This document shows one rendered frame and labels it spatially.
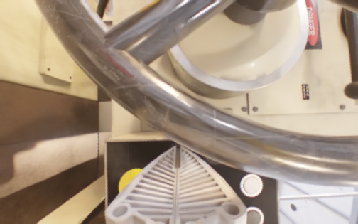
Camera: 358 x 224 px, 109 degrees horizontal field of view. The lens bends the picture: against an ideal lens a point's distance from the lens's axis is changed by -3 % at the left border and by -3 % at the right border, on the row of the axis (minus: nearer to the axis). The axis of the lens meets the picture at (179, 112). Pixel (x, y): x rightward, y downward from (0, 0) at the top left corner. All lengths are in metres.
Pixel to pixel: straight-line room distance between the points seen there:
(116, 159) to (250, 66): 0.23
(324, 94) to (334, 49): 0.11
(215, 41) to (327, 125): 0.33
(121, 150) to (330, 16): 0.53
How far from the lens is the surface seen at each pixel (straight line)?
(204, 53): 0.21
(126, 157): 0.21
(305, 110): 0.40
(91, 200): 0.54
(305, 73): 0.42
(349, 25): 0.44
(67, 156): 0.91
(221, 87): 0.21
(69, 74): 0.91
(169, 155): 0.16
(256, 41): 0.22
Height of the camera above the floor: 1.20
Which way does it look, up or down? 1 degrees down
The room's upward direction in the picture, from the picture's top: 88 degrees clockwise
